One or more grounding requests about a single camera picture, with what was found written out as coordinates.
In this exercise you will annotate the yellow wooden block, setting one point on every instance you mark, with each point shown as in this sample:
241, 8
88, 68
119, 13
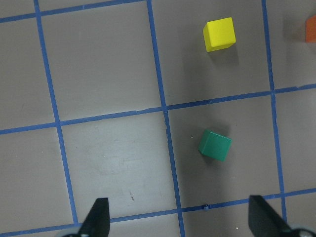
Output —
219, 34

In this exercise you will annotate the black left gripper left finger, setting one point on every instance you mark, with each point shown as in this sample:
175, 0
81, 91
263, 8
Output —
97, 222

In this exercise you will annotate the green wooden block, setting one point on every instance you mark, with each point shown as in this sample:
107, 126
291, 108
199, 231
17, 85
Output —
214, 145

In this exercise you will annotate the orange wooden block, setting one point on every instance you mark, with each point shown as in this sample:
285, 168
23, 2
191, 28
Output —
310, 28

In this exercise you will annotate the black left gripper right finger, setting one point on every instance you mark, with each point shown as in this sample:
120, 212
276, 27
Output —
263, 220

